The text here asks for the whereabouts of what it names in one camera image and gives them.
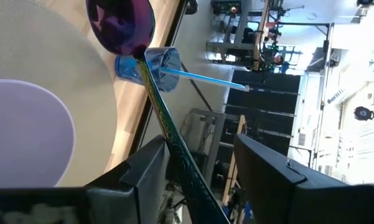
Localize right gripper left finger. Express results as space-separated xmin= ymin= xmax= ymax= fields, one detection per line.
xmin=86 ymin=134 xmax=172 ymax=224

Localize black partition panels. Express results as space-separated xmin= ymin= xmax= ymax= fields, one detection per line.
xmin=223 ymin=70 xmax=301 ymax=156

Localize blue patterned cup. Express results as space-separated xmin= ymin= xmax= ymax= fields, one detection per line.
xmin=114 ymin=46 xmax=182 ymax=93

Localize background wooden table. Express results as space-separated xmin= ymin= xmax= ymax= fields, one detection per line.
xmin=251 ymin=0 xmax=270 ymax=72

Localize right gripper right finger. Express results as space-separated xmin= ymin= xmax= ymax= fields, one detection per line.
xmin=232 ymin=133 xmax=374 ymax=224

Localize light blue straw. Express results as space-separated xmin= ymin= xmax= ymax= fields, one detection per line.
xmin=160 ymin=67 xmax=250 ymax=93

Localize iridescent spoon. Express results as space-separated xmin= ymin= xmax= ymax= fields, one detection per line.
xmin=85 ymin=0 xmax=231 ymax=224

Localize lavender bowl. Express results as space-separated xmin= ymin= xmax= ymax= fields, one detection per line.
xmin=0 ymin=78 xmax=77 ymax=189

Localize person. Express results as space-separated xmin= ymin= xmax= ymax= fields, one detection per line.
xmin=269 ymin=52 xmax=292 ymax=74

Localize round beige placemat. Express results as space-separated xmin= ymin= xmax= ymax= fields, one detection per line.
xmin=0 ymin=0 xmax=119 ymax=188

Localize grey metal stand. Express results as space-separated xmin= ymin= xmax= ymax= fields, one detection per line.
xmin=180 ymin=107 xmax=228 ymax=187

